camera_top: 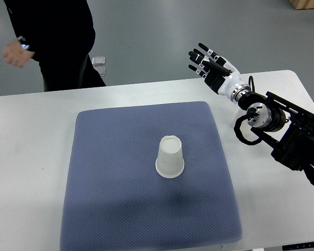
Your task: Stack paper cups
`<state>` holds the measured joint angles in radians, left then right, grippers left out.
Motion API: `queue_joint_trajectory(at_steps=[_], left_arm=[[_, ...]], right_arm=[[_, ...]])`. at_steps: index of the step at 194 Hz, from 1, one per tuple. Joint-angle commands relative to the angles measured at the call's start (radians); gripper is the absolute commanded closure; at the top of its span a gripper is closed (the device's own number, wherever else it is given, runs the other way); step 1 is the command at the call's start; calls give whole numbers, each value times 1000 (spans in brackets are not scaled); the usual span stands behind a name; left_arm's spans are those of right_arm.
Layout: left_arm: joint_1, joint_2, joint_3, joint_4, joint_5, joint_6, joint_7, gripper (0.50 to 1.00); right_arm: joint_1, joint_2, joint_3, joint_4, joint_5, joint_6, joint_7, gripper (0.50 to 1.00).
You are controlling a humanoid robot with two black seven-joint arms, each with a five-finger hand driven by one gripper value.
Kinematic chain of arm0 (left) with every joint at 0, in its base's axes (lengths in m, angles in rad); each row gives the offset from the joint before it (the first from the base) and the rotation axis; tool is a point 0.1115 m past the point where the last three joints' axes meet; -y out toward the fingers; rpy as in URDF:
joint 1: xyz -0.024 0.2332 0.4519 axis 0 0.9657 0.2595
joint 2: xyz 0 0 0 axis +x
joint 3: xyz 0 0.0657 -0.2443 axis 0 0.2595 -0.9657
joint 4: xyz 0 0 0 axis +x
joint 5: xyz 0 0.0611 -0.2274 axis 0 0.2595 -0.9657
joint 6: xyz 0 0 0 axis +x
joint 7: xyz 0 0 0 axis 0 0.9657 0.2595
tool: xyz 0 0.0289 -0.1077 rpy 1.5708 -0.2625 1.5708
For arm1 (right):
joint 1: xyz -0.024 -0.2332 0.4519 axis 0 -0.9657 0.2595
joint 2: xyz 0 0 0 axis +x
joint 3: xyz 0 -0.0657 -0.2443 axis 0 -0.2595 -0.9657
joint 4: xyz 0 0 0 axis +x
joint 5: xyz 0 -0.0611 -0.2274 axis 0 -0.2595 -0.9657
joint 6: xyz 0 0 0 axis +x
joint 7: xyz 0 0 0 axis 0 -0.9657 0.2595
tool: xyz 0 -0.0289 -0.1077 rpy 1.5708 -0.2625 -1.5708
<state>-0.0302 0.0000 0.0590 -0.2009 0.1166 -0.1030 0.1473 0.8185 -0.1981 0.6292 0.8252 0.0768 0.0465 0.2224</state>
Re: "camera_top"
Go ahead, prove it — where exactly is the person in black clothes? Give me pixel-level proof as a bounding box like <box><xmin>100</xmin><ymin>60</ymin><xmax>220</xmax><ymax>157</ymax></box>
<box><xmin>5</xmin><ymin>1</ymin><xmax>105</xmax><ymax>92</ymax></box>

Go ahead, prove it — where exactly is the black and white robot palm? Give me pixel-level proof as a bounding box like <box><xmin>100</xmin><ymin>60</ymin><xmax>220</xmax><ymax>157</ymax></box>
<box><xmin>188</xmin><ymin>43</ymin><xmax>251</xmax><ymax>96</ymax></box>

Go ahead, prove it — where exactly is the blue-grey textured mat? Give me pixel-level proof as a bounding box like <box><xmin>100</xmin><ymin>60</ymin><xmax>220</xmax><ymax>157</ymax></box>
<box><xmin>60</xmin><ymin>101</ymin><xmax>242</xmax><ymax>250</ymax></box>

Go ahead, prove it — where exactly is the black table control panel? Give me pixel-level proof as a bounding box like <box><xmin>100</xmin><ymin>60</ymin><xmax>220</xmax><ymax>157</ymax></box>
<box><xmin>282</xmin><ymin>242</ymin><xmax>314</xmax><ymax>250</ymax></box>

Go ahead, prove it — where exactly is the wooden furniture corner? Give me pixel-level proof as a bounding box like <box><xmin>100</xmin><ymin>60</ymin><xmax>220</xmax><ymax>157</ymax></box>
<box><xmin>289</xmin><ymin>0</ymin><xmax>314</xmax><ymax>10</ymax></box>

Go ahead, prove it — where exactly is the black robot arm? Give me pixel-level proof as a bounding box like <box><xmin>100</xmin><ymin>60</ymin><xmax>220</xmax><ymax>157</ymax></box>
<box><xmin>188</xmin><ymin>43</ymin><xmax>314</xmax><ymax>185</ymax></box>

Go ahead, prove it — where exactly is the white paper cup on mat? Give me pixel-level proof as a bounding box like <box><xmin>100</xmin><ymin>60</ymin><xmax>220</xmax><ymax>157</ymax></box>
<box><xmin>155</xmin><ymin>135</ymin><xmax>184</xmax><ymax>178</ymax></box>

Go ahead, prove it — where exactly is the black looped cable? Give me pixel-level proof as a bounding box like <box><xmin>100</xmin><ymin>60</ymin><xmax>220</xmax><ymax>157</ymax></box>
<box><xmin>233</xmin><ymin>116</ymin><xmax>263</xmax><ymax>145</ymax></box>

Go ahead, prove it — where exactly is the black wristwatch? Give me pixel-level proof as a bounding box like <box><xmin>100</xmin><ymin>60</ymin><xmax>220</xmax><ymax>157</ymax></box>
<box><xmin>17</xmin><ymin>36</ymin><xmax>30</xmax><ymax>51</ymax></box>

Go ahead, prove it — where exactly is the person's bare hand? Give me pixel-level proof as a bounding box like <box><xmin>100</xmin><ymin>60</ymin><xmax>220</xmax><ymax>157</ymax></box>
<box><xmin>3</xmin><ymin>39</ymin><xmax>35</xmax><ymax>68</ymax></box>

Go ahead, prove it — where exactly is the white paper cup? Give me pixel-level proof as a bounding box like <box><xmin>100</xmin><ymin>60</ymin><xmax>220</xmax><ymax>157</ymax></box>
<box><xmin>155</xmin><ymin>135</ymin><xmax>184</xmax><ymax>178</ymax></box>
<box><xmin>231</xmin><ymin>109</ymin><xmax>256</xmax><ymax>138</ymax></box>

